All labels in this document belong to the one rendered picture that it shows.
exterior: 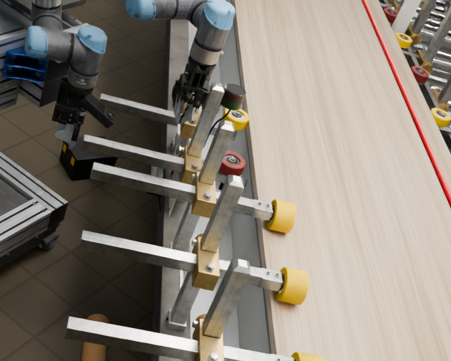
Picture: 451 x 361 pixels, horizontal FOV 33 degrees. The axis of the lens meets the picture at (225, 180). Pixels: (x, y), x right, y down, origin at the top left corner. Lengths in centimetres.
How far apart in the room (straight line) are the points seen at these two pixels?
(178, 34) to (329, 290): 159
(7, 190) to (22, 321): 49
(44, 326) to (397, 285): 129
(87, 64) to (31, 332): 111
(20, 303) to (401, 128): 147
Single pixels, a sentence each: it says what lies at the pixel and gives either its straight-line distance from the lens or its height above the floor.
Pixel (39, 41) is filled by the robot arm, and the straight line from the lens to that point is 194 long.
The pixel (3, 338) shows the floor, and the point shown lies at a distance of 271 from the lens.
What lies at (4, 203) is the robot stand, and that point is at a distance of 286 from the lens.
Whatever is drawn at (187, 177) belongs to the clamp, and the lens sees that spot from 214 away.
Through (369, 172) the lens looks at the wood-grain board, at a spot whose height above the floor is 90.
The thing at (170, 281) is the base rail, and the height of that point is 70.
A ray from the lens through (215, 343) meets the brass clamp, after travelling 155.
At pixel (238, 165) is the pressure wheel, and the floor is 91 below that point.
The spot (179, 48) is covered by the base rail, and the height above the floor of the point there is 70.
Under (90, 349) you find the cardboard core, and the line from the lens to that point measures 264.
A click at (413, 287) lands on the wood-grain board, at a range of 206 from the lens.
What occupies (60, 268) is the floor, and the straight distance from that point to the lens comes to 297.
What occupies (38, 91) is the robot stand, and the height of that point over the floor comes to 77.
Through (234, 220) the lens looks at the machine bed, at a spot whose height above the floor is 65.
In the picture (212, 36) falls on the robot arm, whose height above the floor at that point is 129.
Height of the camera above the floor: 208
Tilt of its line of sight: 35 degrees down
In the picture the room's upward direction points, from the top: 23 degrees clockwise
